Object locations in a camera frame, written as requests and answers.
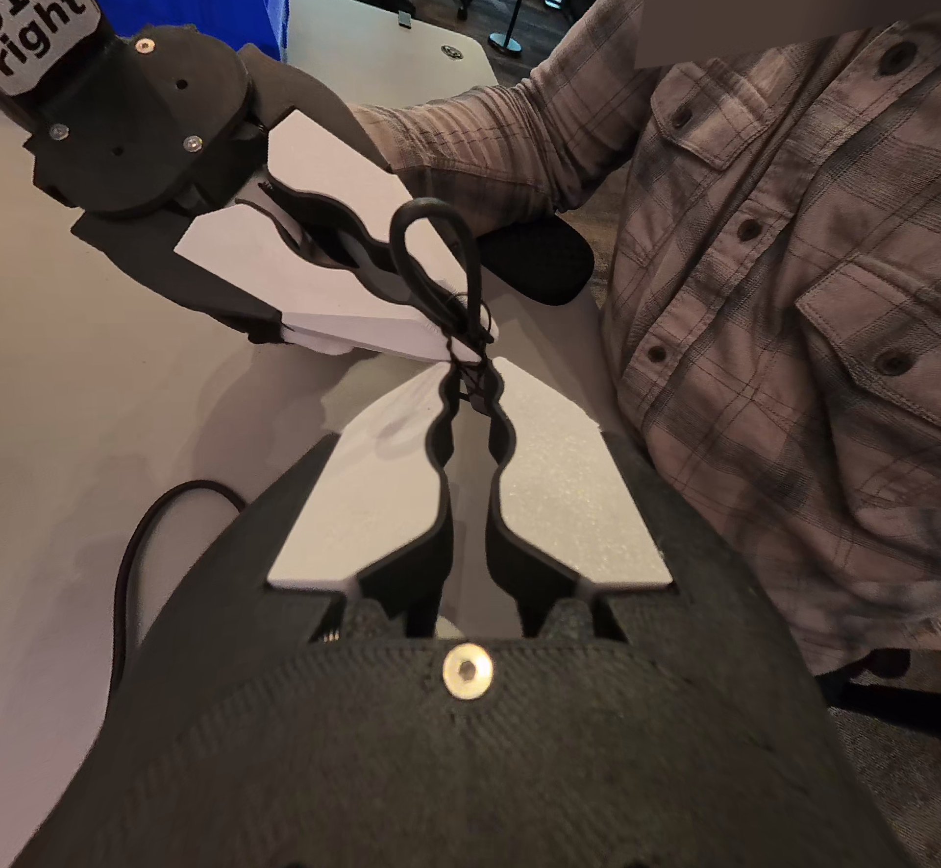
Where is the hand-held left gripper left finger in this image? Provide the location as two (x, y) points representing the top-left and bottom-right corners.
(265, 360), (455, 640)

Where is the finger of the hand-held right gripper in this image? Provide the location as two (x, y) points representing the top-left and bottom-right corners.
(263, 108), (486, 312)
(175, 199), (499, 362)

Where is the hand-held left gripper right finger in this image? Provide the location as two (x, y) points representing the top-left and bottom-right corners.
(481, 357), (675, 640)

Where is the person's right forearm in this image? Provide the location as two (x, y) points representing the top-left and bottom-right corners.
(351, 82), (582, 237)

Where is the black quilted pad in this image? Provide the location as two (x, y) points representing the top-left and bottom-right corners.
(478, 216), (595, 307)

